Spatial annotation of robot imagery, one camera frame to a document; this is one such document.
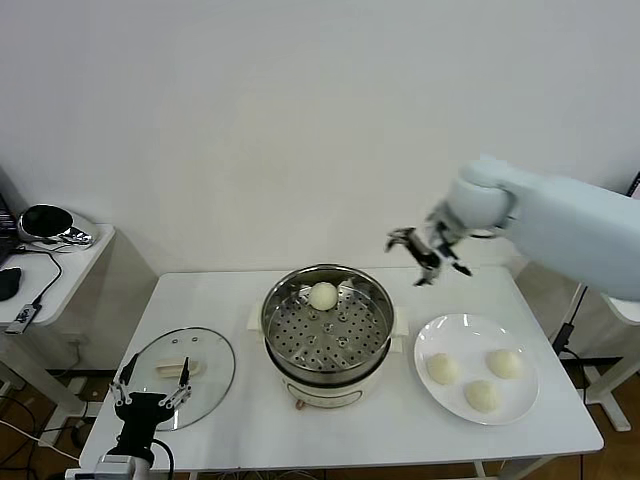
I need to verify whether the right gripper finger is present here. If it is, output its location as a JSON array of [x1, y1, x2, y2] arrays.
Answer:
[[383, 227, 419, 254], [412, 259, 444, 288]]

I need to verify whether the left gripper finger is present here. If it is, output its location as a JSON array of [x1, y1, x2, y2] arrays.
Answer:
[[159, 355, 194, 411], [109, 352, 140, 407]]

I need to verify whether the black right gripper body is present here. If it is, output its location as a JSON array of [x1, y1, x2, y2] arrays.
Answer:
[[412, 219, 451, 271]]

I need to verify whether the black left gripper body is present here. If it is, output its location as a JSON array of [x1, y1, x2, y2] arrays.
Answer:
[[113, 392, 174, 459]]

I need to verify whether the round glass pot lid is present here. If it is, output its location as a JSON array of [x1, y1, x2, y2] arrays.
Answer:
[[117, 327, 236, 432]]

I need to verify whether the white steamed baozi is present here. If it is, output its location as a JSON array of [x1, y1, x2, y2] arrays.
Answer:
[[305, 281, 338, 312], [486, 348, 524, 380], [464, 379, 503, 414], [427, 352, 461, 386]]

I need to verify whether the stainless steel steamer basket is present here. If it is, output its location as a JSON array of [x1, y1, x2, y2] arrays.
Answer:
[[248, 263, 409, 385]]

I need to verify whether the round white plate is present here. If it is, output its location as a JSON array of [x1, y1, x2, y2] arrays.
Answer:
[[413, 313, 540, 426]]

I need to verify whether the white side desk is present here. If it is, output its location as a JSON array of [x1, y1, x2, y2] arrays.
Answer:
[[514, 249, 640, 434], [0, 222, 159, 446]]

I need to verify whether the small grey usb adapter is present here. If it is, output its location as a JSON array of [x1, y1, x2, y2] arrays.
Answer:
[[4, 302, 41, 335]]

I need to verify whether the cream electric cooker pot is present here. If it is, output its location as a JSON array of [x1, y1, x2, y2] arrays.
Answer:
[[263, 334, 404, 412]]

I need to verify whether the black computer mouse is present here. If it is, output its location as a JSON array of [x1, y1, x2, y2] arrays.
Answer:
[[0, 267, 24, 302]]

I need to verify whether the chrome and black device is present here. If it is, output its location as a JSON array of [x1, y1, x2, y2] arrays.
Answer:
[[17, 203, 97, 250]]

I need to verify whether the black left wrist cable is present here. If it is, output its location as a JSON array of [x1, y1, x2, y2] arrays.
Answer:
[[149, 438, 175, 474]]

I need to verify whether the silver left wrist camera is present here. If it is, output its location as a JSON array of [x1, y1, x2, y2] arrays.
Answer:
[[94, 452, 137, 474]]

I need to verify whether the black floor cable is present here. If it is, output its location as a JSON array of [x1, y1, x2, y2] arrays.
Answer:
[[0, 394, 56, 436], [559, 347, 601, 404]]

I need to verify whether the white floor cable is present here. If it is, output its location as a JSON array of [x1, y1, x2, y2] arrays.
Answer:
[[0, 419, 81, 464]]

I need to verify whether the black desk cable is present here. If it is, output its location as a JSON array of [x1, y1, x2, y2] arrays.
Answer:
[[12, 244, 64, 306]]

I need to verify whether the laptop charger cable with adapter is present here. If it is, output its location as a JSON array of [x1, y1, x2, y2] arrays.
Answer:
[[552, 282, 591, 354]]

